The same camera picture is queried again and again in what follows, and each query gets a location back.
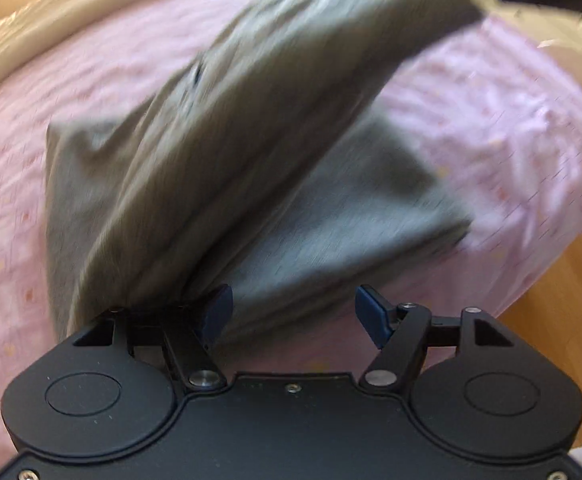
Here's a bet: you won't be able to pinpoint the grey speckled pants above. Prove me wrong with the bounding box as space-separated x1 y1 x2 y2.
44 0 487 346

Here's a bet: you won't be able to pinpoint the folded grey pants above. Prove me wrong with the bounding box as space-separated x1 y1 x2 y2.
221 108 472 344

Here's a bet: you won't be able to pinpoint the pink patterned bed sheet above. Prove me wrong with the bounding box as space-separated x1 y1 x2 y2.
0 0 582 396

